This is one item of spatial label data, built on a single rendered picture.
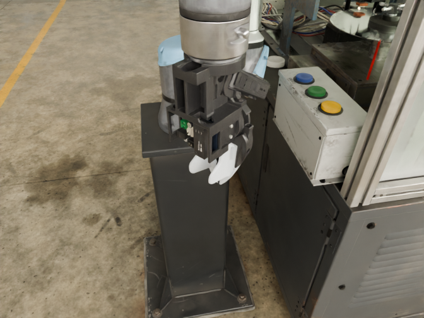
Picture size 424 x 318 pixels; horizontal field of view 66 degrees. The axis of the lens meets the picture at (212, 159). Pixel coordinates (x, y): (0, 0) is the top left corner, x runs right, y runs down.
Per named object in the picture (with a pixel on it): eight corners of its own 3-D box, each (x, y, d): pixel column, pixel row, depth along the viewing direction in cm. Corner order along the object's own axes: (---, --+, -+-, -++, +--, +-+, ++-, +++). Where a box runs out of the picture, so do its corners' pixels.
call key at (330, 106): (342, 117, 68) (344, 108, 67) (324, 119, 67) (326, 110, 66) (333, 107, 71) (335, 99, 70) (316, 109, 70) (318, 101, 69)
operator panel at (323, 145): (358, 180, 74) (380, 123, 64) (312, 186, 72) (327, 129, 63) (308, 115, 95) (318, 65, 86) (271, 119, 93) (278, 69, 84)
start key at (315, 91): (327, 101, 73) (329, 93, 72) (310, 102, 73) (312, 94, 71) (319, 92, 76) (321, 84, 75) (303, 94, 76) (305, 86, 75)
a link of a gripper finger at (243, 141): (217, 159, 48) (217, 108, 43) (224, 154, 49) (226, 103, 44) (243, 173, 46) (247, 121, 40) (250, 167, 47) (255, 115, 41)
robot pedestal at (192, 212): (148, 325, 122) (108, 176, 75) (146, 239, 152) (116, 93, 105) (252, 306, 127) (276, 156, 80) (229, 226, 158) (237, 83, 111)
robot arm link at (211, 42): (211, -1, 39) (269, 11, 35) (211, 38, 42) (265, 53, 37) (163, 12, 34) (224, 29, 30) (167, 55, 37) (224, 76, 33)
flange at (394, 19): (404, 19, 100) (407, 10, 98) (413, 31, 91) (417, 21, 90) (365, 16, 101) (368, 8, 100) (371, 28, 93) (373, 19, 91)
